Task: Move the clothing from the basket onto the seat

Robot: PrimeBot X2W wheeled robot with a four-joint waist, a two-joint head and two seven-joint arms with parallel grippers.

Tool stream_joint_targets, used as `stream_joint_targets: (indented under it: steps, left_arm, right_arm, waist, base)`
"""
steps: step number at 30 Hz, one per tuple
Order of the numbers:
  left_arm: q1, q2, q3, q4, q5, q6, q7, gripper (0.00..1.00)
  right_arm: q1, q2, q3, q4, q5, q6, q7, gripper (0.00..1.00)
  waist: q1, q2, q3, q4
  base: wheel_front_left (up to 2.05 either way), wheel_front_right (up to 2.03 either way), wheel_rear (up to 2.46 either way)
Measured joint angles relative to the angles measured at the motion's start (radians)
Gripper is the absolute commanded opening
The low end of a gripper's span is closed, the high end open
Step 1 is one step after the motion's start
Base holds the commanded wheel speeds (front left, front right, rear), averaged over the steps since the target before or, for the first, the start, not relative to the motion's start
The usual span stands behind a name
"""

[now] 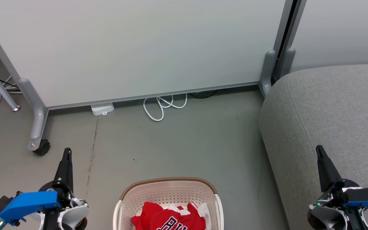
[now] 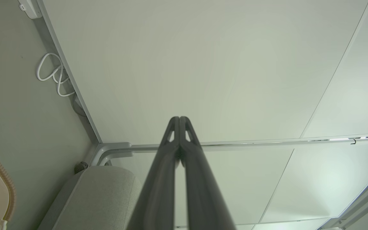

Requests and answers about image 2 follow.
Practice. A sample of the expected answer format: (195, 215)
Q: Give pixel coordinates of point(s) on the grey fabric sofa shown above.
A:
(97, 201)

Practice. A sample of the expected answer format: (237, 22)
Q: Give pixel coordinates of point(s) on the grey partition bottom rail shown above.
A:
(72, 83)

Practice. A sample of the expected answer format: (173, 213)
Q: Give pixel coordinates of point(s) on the white power strip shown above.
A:
(30, 7)

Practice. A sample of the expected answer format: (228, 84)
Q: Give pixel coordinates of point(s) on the grey curved partition foot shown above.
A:
(107, 147)
(117, 155)

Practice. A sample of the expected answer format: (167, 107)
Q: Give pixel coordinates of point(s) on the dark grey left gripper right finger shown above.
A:
(203, 198)

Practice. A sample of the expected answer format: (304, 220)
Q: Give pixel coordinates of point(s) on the grey partition post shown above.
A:
(363, 198)
(267, 143)

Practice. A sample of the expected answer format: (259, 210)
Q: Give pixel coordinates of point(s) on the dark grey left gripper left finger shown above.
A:
(158, 191)

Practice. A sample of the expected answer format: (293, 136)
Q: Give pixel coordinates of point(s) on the black caster wheel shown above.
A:
(81, 167)

